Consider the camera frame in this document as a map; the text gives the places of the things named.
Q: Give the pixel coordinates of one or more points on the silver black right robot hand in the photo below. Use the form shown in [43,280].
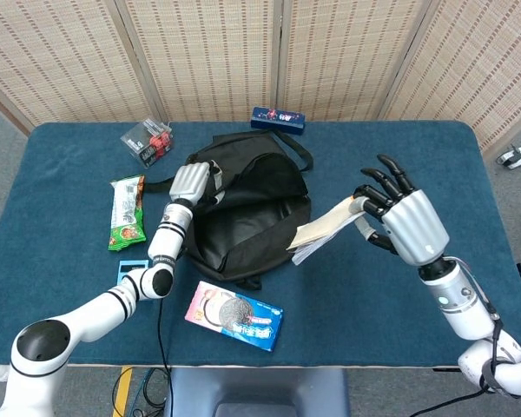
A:
[414,226]

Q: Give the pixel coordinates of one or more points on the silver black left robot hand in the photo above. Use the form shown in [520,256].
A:
[191,182]

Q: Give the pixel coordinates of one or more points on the black fabric backpack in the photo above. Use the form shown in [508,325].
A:
[252,226]

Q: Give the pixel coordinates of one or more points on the white and yellow booklet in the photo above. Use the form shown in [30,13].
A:
[321,228]

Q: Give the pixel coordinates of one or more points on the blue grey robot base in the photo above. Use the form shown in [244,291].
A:
[256,391]

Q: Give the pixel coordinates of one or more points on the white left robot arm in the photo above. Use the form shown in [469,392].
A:
[91,317]

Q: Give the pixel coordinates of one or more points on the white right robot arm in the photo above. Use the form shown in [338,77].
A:
[464,308]

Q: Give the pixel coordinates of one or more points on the clear box red black items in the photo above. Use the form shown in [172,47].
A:
[149,143]

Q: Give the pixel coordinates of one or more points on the green white snack bag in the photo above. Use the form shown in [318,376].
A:
[127,208]

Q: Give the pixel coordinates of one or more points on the blue table cloth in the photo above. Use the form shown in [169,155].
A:
[373,304]

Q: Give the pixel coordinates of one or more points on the light blue cube box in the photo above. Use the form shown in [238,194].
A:
[128,268]

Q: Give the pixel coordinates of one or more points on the dark blue long box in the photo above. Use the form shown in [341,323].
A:
[278,121]

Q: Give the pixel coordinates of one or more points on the white power strip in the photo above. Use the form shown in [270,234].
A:
[519,155]

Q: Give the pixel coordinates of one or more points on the woven folding screen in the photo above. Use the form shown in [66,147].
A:
[217,56]

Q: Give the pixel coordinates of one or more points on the blue pink Oreo cookie box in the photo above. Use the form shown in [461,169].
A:
[234,317]

